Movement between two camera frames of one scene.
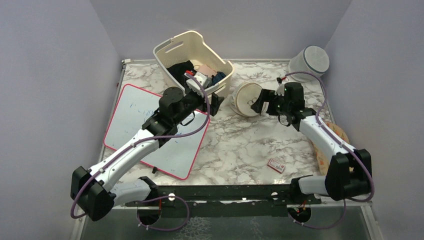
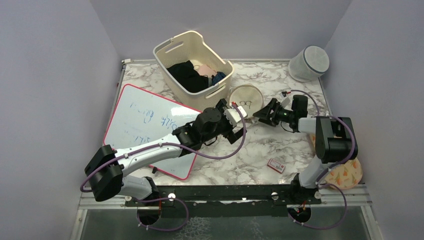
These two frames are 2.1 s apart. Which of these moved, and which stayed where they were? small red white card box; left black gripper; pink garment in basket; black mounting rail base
Moved: left black gripper
Stayed: black mounting rail base; pink garment in basket; small red white card box
